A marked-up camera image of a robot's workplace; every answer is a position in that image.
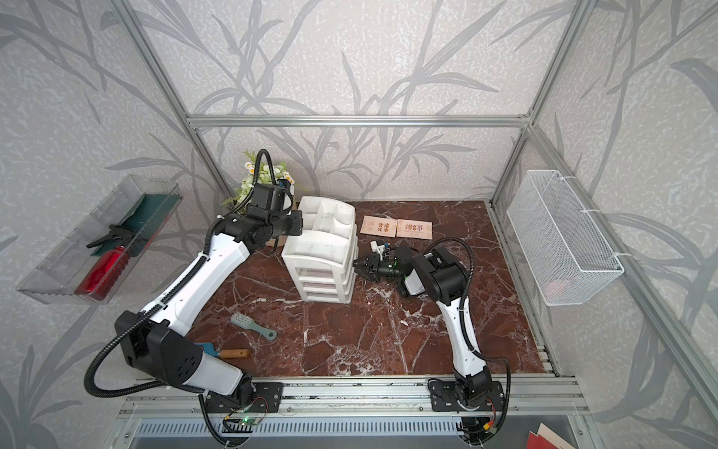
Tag beige postcard red characters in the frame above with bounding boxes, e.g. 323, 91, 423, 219
360, 216, 398, 238

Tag white plastic drawer organizer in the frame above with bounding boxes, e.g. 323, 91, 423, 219
282, 196, 358, 304

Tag beige postcard everything ok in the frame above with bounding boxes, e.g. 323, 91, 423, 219
396, 219, 433, 241

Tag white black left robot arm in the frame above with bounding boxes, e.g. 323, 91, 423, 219
115, 210, 303, 406

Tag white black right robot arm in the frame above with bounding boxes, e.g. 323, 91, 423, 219
353, 241, 493, 403

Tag green white artificial flowers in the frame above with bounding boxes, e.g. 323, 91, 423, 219
222, 149, 295, 211

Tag green hair brush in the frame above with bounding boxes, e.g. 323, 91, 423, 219
230, 312, 278, 342

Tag green card in tray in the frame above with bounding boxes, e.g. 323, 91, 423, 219
114, 194, 181, 242

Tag small wooden block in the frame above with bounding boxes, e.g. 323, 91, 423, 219
218, 349, 252, 359

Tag blue garden hand rake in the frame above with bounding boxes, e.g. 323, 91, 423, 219
196, 342, 221, 358

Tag black clamp in tray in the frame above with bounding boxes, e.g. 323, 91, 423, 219
86, 224, 149, 257

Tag red brush in tray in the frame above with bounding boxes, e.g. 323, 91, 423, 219
75, 246, 130, 301

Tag red paper at bottom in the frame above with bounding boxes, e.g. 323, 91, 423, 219
527, 423, 575, 449

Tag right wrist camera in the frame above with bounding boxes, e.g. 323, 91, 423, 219
370, 241, 391, 260

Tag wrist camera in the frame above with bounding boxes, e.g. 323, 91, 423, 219
370, 241, 391, 260
246, 180, 294, 222

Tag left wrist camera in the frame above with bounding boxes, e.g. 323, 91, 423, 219
246, 180, 294, 222

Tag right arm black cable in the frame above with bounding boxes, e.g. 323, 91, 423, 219
420, 236, 512, 433

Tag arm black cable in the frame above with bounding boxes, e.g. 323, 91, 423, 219
83, 148, 282, 398
420, 236, 512, 433

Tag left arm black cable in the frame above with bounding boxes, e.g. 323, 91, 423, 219
83, 148, 282, 398

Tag aluminium frame rail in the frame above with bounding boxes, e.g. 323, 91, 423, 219
187, 114, 529, 128

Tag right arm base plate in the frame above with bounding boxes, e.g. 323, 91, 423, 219
426, 378, 506, 413

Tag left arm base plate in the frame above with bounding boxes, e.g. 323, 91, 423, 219
205, 382, 284, 413

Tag white wire mesh basket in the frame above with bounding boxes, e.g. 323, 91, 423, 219
508, 169, 625, 306

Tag clear wall-mounted tray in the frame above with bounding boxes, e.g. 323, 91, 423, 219
17, 175, 182, 304

